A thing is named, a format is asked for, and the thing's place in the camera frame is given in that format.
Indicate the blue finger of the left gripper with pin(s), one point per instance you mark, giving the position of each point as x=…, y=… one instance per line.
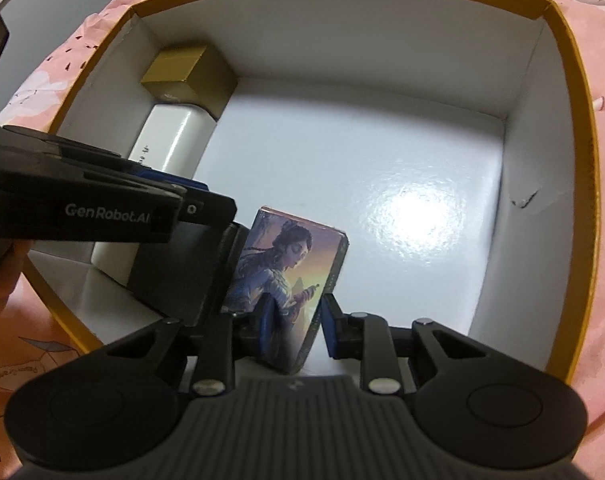
x=160, y=179

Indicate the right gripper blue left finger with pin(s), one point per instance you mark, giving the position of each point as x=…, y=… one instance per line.
x=269, y=326

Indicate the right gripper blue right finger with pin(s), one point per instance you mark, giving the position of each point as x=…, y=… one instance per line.
x=335, y=328

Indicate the white glossy box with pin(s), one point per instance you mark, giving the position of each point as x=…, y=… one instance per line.
x=172, y=140

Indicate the illustrated lady card box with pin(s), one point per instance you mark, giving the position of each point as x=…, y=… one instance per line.
x=296, y=261

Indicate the black rectangular box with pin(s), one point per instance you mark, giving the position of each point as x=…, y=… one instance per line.
x=188, y=277

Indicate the small gold cardboard box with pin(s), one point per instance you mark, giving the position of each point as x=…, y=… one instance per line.
x=195, y=74

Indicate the pink cloud-print duvet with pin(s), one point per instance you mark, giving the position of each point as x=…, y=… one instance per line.
x=602, y=60

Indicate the orange cardboard storage box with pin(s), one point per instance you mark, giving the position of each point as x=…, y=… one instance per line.
x=452, y=140

